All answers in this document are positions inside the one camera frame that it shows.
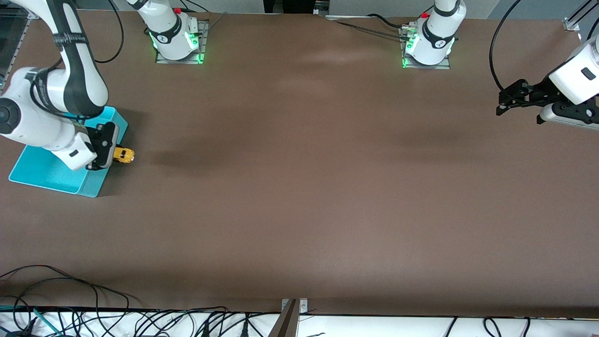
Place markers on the white ledge board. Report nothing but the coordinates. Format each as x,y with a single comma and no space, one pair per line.
374,327

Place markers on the teal plastic bin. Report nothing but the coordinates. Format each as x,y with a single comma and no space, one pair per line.
51,175

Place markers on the yellow toy beetle car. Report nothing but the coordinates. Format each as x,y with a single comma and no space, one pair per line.
127,154

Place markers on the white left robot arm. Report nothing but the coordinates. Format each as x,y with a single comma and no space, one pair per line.
437,32

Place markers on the black object behind table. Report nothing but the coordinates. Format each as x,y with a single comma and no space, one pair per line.
290,5

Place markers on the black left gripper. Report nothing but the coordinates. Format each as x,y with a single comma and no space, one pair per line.
536,92

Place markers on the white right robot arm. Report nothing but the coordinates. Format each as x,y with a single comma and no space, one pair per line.
28,121

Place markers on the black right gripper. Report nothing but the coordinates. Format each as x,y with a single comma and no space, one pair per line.
101,142

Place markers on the small metal clamp bracket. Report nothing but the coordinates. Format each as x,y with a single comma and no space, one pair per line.
304,306

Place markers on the grey metal bar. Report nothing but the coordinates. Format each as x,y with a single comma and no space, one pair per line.
285,325

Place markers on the aluminium frame bracket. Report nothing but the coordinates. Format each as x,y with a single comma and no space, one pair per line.
571,24
30,14

